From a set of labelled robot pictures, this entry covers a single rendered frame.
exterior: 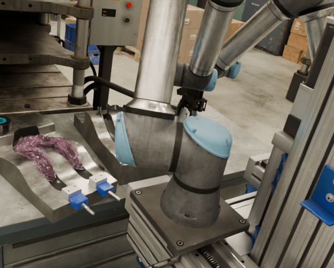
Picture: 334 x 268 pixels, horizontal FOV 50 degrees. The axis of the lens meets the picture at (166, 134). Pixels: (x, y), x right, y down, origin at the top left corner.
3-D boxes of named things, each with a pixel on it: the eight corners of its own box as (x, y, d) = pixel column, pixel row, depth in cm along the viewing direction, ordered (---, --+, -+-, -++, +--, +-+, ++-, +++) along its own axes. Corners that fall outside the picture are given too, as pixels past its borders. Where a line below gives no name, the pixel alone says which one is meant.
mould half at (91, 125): (176, 174, 147) (183, 145, 141) (119, 185, 133) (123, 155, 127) (123, 119, 183) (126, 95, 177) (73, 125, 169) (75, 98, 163)
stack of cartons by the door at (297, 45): (323, 70, 736) (339, 28, 699) (314, 70, 717) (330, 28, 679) (289, 57, 794) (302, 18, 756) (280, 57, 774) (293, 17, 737)
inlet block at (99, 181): (125, 204, 120) (126, 191, 118) (113, 210, 116) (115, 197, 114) (99, 185, 127) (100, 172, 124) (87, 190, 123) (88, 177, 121)
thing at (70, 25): (110, 50, 511) (112, 34, 501) (85, 51, 484) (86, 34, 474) (88, 38, 548) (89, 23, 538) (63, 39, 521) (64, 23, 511)
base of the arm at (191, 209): (231, 218, 90) (241, 185, 85) (182, 234, 81) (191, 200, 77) (195, 184, 100) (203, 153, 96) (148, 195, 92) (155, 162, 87)
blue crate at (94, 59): (110, 64, 521) (111, 49, 511) (84, 66, 493) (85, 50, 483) (87, 51, 558) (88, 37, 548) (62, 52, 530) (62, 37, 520)
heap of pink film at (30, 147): (88, 167, 130) (91, 148, 126) (45, 184, 117) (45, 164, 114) (47, 137, 143) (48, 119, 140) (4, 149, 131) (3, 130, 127)
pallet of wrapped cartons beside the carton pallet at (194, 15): (199, 71, 569) (213, 10, 527) (161, 75, 518) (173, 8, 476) (152, 48, 646) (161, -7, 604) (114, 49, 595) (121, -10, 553)
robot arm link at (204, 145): (225, 193, 81) (241, 141, 75) (166, 183, 80) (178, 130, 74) (219, 165, 92) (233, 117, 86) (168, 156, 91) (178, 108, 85)
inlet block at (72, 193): (99, 217, 112) (101, 203, 110) (86, 224, 109) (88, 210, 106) (74, 196, 119) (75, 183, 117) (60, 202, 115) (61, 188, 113)
